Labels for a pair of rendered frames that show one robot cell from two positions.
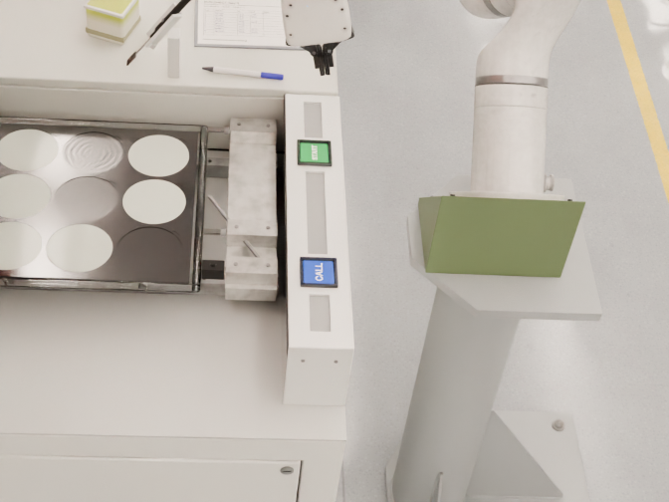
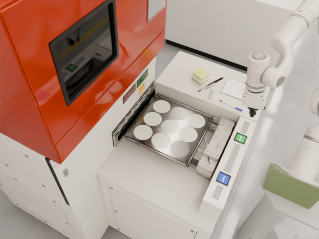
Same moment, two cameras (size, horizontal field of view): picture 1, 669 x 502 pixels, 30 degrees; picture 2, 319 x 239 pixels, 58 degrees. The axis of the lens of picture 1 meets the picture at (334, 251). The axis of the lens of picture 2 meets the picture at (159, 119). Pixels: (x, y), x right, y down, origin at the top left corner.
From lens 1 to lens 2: 0.57 m
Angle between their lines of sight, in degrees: 21
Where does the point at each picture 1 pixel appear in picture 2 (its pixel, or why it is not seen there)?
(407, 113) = (289, 123)
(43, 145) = (166, 106)
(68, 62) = (182, 86)
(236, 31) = (234, 91)
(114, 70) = (193, 92)
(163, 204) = (190, 136)
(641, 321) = not seen: outside the picture
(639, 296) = not seen: outside the picture
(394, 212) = (272, 151)
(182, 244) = (189, 151)
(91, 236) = (165, 138)
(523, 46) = not seen: outside the picture
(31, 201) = (155, 121)
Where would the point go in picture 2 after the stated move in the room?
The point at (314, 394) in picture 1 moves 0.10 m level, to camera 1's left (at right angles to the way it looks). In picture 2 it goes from (207, 214) to (188, 202)
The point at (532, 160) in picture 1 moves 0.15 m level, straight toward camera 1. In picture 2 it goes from (313, 169) to (296, 189)
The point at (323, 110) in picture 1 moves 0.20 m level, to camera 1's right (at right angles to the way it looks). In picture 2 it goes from (249, 125) to (286, 143)
